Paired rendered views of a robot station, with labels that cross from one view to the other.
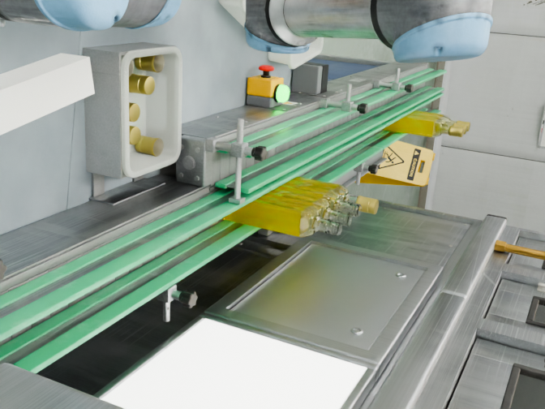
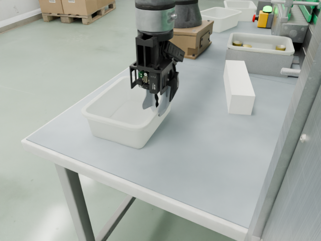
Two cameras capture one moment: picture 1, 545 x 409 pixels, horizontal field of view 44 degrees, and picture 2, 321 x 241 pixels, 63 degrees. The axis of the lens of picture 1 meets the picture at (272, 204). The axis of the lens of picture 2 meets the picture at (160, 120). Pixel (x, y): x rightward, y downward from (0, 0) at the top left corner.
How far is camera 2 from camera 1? 44 cm
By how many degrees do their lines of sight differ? 35
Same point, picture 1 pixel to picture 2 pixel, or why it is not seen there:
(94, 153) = (277, 71)
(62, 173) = (285, 85)
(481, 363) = not seen: outside the picture
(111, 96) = (247, 56)
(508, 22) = not seen: outside the picture
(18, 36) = (210, 86)
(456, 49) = not seen: outside the picture
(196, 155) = (289, 28)
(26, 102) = (240, 79)
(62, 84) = (235, 69)
